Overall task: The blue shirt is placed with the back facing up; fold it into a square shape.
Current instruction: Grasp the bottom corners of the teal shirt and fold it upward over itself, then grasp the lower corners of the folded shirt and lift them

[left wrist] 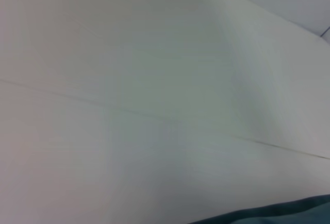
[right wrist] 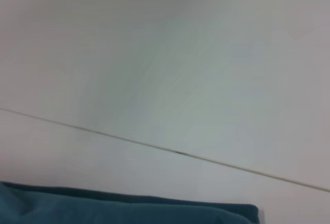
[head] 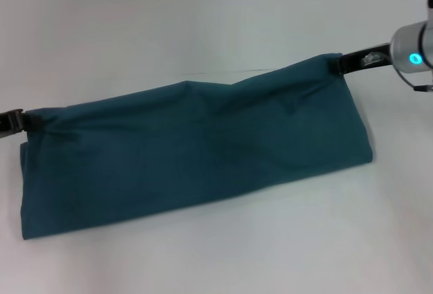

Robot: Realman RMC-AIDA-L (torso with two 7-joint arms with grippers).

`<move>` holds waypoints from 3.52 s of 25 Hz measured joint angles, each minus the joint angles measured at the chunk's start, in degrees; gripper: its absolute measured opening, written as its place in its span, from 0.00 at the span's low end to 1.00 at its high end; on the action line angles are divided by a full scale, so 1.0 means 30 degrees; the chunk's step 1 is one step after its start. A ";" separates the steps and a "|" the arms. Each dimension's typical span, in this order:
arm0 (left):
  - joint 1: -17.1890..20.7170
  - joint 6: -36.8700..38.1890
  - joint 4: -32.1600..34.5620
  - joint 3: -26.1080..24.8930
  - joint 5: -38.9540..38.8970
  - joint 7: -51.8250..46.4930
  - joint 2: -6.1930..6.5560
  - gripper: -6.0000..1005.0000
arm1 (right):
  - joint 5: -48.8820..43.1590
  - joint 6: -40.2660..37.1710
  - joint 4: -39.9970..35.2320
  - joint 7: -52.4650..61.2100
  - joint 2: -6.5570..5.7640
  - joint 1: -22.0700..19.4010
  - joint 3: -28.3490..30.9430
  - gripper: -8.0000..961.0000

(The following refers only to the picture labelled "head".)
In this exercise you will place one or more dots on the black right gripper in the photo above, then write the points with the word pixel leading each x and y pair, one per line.
pixel 367 59

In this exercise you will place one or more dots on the teal blue shirt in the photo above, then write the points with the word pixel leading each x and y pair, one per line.
pixel 189 152

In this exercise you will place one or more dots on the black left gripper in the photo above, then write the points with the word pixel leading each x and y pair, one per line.
pixel 10 124

